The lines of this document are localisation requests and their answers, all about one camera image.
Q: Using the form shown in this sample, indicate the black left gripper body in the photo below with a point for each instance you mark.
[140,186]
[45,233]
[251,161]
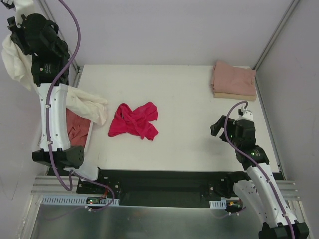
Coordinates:
[15,27]

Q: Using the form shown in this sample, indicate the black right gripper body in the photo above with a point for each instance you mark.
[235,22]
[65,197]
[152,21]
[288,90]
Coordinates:
[225,128]

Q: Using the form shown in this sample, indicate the cream white t shirt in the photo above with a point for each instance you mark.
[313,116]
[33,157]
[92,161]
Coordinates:
[18,66]

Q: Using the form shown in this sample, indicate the magenta t shirt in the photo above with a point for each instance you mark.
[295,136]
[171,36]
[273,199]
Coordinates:
[135,122]

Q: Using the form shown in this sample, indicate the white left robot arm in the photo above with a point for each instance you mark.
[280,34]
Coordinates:
[38,37]

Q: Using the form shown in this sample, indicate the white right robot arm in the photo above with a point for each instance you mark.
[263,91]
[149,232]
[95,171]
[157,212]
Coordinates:
[255,185]

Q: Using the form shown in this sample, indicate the folded tan t shirt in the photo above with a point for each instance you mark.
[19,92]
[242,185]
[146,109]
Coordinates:
[235,96]

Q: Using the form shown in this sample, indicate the folded pink t shirt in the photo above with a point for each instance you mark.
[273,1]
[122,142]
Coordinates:
[232,80]

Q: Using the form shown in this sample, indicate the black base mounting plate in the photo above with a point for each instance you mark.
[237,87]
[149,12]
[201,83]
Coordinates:
[170,199]

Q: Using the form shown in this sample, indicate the dusty red t shirt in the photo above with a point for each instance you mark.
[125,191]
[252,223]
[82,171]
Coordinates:
[77,128]

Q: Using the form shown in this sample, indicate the white plastic laundry basket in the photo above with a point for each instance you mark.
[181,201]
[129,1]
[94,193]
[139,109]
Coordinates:
[88,137]

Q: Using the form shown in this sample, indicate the right slotted cable duct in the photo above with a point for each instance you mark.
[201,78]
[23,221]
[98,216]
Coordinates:
[221,204]

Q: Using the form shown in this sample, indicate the slotted cable duct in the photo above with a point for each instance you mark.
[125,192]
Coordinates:
[221,204]
[79,201]

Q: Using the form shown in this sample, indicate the right aluminium frame post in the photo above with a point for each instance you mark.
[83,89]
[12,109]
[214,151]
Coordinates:
[279,28]

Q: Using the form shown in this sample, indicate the aluminium front rail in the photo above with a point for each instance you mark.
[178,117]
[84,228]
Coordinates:
[206,184]

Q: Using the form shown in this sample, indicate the left slotted cable duct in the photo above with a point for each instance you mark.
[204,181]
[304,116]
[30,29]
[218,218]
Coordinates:
[79,201]

